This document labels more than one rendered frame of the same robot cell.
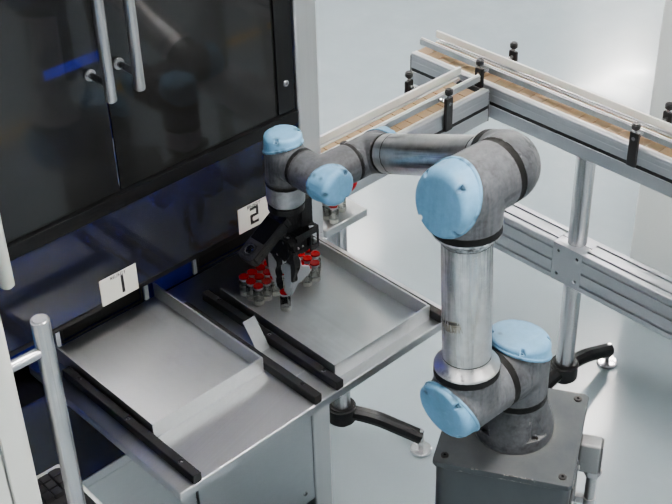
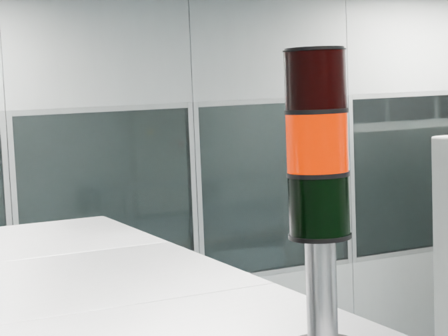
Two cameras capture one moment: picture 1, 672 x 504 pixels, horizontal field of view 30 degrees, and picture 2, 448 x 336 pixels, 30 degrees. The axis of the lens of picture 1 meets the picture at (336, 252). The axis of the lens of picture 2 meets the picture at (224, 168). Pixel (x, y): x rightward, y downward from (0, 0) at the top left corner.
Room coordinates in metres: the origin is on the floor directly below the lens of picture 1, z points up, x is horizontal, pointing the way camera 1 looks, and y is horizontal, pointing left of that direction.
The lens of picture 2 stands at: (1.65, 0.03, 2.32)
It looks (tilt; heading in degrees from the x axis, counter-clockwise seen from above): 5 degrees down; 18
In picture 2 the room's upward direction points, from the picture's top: 2 degrees counter-clockwise
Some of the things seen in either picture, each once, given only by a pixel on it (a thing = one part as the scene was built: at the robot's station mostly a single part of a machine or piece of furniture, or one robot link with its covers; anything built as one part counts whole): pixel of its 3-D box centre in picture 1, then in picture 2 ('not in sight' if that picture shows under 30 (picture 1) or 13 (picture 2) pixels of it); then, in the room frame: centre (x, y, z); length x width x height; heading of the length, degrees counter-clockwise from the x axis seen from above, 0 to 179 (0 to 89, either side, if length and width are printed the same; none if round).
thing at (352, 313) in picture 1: (323, 303); not in sight; (2.01, 0.03, 0.90); 0.34 x 0.26 x 0.04; 43
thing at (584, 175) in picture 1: (574, 269); not in sight; (2.70, -0.63, 0.46); 0.09 x 0.09 x 0.77; 43
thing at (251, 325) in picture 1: (273, 346); not in sight; (1.87, 0.13, 0.91); 0.14 x 0.03 x 0.06; 43
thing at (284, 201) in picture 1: (284, 191); not in sight; (2.03, 0.10, 1.16); 0.08 x 0.08 x 0.05
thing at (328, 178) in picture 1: (326, 174); not in sight; (1.96, 0.01, 1.23); 0.11 x 0.11 x 0.08; 41
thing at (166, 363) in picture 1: (154, 355); not in sight; (1.86, 0.35, 0.90); 0.34 x 0.26 x 0.04; 43
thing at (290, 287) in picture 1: (298, 275); not in sight; (2.01, 0.08, 0.97); 0.06 x 0.03 x 0.09; 132
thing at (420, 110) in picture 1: (378, 134); not in sight; (2.65, -0.11, 0.92); 0.69 x 0.16 x 0.16; 133
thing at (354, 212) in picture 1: (325, 211); not in sight; (2.39, 0.02, 0.87); 0.14 x 0.13 x 0.02; 43
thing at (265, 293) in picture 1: (287, 277); not in sight; (2.09, 0.10, 0.90); 0.18 x 0.02 x 0.05; 132
